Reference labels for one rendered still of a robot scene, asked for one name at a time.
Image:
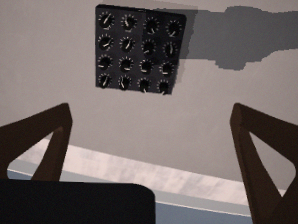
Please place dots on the black knob box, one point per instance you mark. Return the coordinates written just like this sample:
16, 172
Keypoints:
132, 49

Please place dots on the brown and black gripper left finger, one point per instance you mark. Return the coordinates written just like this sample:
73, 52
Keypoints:
17, 137

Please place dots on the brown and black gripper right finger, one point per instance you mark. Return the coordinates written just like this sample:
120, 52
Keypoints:
262, 194

